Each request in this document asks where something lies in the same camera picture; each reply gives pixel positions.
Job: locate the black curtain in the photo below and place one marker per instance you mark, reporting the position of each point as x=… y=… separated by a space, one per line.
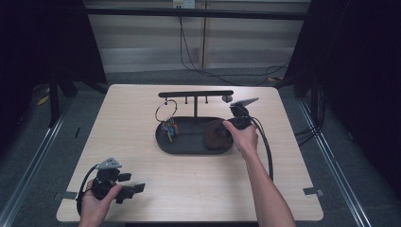
x=41 y=47
x=356 y=78

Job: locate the key bunch with coloured tags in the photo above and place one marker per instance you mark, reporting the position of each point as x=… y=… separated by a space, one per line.
x=170 y=127

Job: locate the metal floor rail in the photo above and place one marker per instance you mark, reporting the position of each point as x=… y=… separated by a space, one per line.
x=337 y=170
x=28 y=176

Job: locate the grey tape strip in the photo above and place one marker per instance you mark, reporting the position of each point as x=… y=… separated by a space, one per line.
x=64 y=195
x=312 y=191

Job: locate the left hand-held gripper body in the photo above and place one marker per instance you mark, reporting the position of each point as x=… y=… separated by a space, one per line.
x=105 y=181

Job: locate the person's right hand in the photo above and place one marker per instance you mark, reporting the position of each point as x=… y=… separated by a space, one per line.
x=244 y=138

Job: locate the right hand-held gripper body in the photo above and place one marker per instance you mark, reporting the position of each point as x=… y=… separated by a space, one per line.
x=241 y=115

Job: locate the white wall socket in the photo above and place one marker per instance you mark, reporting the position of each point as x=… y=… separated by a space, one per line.
x=183 y=3

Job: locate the person's left hand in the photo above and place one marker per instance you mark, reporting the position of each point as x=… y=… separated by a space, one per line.
x=96 y=205

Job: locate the black horizontal bar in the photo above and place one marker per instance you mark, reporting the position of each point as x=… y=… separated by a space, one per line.
x=195 y=13

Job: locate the black key rack with tray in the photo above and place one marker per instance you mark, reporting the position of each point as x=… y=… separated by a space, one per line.
x=189 y=138

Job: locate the yellow floor marker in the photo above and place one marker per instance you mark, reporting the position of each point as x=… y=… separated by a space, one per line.
x=43 y=100

